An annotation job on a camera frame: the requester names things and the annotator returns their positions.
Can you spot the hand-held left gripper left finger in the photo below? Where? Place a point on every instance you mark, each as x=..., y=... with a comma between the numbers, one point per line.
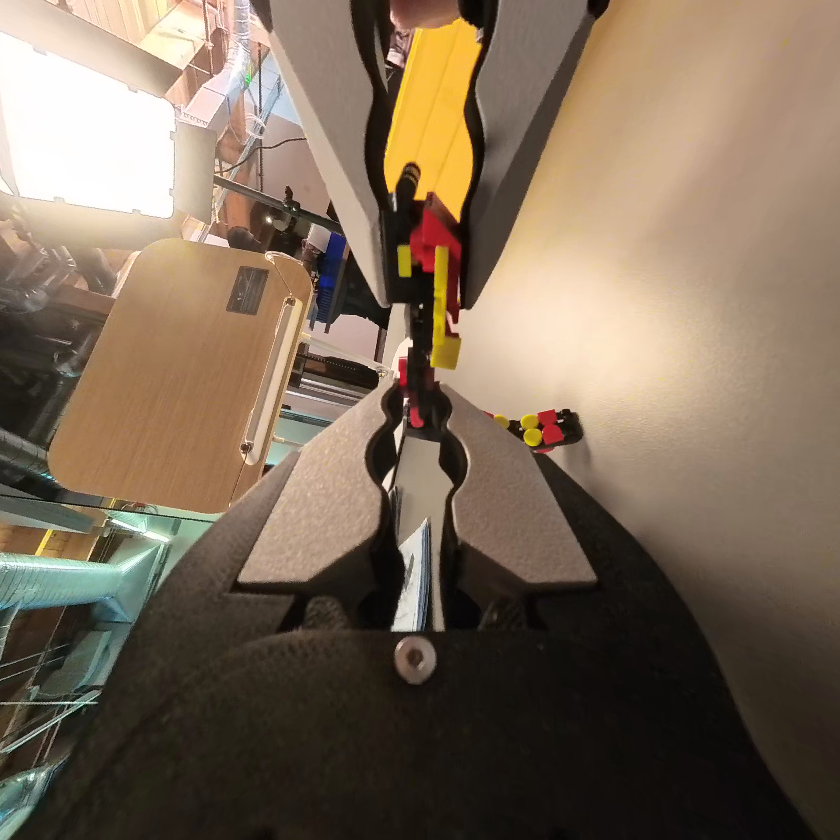
x=315, y=512

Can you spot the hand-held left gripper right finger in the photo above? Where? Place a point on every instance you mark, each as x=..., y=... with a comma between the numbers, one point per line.
x=518, y=518

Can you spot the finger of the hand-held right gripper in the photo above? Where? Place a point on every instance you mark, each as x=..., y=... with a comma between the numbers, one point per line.
x=531, y=98
x=321, y=98

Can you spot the yellow plastic bin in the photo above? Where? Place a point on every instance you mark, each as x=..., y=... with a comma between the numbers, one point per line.
x=433, y=118

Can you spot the small red black lego piece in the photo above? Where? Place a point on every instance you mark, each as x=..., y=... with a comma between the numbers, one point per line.
x=413, y=394

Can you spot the red yellow black lego assembly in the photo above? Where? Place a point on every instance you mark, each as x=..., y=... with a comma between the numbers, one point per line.
x=433, y=236

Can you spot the long lego strip assembly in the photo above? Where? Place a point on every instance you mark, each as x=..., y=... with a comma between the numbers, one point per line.
x=551, y=430

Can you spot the person's right hand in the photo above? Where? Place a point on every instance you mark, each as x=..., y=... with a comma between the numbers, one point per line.
x=423, y=12

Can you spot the black light stand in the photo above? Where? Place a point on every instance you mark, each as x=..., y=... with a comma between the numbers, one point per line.
x=262, y=197

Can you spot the blue plastic crate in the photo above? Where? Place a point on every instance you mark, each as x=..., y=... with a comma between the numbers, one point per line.
x=331, y=269

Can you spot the wooden flip table top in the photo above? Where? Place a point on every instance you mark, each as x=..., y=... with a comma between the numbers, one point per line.
x=164, y=380

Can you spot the studio light panel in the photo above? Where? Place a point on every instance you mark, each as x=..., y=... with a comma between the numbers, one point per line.
x=85, y=131

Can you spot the silver ventilation duct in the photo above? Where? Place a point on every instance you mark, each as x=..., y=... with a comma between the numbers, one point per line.
x=65, y=577

